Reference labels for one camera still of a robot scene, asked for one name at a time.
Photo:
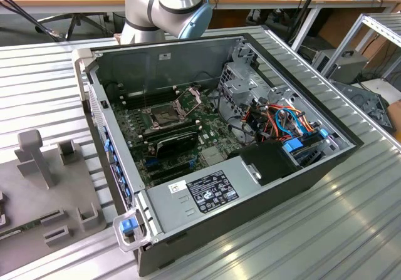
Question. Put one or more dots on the CPU socket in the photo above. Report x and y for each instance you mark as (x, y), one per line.
(163, 117)

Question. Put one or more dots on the green motherboard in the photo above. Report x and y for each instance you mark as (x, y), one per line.
(216, 129)

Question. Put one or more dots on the black graphics card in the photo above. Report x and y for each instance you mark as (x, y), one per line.
(175, 145)

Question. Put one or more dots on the silver chipset heatsink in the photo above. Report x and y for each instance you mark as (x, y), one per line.
(213, 157)

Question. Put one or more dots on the black expansion slot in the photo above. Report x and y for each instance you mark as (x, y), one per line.
(170, 175)
(169, 166)

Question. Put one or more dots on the metal drive cage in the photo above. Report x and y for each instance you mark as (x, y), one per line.
(244, 86)

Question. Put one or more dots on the thin locking lever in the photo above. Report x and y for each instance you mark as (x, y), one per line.
(145, 100)

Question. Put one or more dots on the black plastic cover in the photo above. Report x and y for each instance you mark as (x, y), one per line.
(269, 164)

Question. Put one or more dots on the grey power supply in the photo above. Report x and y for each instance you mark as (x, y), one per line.
(175, 205)

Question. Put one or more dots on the blue disk carrier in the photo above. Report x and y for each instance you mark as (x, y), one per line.
(293, 145)

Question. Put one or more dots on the black PC case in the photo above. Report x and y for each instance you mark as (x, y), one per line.
(219, 236)

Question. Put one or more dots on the blue case latch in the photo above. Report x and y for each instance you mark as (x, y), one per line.
(128, 225)

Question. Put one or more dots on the blue plastic clip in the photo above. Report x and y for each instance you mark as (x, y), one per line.
(323, 133)

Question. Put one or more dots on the grey metal box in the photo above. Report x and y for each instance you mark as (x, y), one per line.
(347, 67)

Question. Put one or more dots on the dark case side panel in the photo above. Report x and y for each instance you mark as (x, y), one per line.
(360, 95)

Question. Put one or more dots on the black office chair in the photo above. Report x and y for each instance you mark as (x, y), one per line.
(75, 17)

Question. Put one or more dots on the grey parts rack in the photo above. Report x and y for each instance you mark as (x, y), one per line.
(31, 198)

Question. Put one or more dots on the brown cardboard box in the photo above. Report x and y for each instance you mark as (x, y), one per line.
(395, 117)

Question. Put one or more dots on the green RAM stick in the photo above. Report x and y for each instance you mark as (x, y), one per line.
(29, 225)

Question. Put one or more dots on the aluminium profile frame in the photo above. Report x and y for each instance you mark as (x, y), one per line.
(344, 43)

